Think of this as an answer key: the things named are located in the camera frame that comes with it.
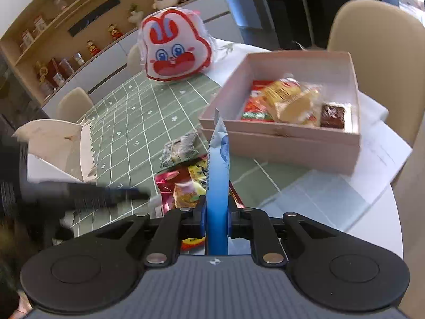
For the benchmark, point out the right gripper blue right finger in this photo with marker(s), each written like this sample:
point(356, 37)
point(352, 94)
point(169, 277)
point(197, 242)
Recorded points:
point(235, 223)

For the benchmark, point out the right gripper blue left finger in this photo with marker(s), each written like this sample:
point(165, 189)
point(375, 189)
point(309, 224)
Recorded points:
point(200, 213)

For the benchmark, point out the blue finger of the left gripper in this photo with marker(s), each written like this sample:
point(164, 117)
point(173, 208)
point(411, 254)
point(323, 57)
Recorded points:
point(89, 195)

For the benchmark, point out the red yellow snack pouch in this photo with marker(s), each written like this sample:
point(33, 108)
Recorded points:
point(180, 190)

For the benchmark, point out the blue snack bag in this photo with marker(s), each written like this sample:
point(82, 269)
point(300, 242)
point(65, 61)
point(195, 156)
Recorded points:
point(218, 178)

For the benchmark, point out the red spicy snack packet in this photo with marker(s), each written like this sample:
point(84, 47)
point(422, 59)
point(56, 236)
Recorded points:
point(255, 109)

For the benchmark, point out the yellow cake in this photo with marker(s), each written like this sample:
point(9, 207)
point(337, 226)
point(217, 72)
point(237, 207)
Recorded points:
point(294, 102)

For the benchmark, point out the small green white candy packet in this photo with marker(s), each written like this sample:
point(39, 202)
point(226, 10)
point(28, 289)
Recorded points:
point(179, 150)

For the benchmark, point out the green grid tablecloth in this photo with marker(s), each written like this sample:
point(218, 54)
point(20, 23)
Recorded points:
point(131, 125)

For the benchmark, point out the beige chair far left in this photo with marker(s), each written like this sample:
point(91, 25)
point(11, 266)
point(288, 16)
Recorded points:
point(74, 105)

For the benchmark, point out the pink cardboard box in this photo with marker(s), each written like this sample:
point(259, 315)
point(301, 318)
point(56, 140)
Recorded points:
point(325, 149)

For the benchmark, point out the dark brown snack packet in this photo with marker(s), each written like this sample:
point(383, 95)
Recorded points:
point(332, 116)

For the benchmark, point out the rabbit face snack bag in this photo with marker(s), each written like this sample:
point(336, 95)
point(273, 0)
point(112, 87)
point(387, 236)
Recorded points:
point(174, 44)

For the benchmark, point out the beige chair behind box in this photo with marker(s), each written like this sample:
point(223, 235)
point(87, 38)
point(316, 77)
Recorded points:
point(386, 45)

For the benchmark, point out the wooden wall shelf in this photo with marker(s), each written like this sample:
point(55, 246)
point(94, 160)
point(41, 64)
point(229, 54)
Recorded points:
point(35, 32)

